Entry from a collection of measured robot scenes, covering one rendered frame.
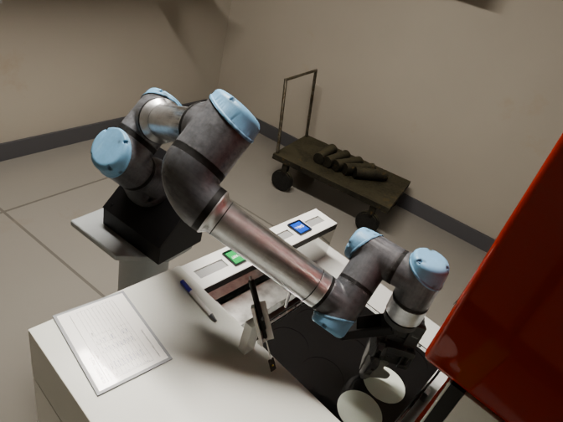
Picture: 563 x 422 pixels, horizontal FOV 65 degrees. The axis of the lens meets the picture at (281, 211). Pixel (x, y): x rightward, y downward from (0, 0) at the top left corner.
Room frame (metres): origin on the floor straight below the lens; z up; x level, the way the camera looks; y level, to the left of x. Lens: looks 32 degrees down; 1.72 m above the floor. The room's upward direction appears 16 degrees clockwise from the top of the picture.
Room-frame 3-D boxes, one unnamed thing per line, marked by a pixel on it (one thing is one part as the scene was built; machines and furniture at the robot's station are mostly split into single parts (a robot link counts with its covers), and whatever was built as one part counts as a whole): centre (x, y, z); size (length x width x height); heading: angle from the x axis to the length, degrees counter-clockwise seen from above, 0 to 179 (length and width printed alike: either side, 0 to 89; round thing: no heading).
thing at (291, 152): (3.13, -0.33, 0.41); 1.04 x 0.62 x 0.82; 66
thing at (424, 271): (0.70, -0.29, 1.21); 0.09 x 0.08 x 0.11; 62
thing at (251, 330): (0.62, -0.02, 1.03); 0.06 x 0.04 x 0.13; 55
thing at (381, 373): (0.68, -0.30, 0.95); 0.06 x 0.03 x 0.09; 89
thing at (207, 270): (1.02, 0.01, 0.89); 0.55 x 0.09 x 0.14; 145
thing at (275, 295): (0.90, -0.02, 0.87); 0.36 x 0.08 x 0.03; 145
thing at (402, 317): (0.70, -0.30, 1.13); 0.08 x 0.08 x 0.05
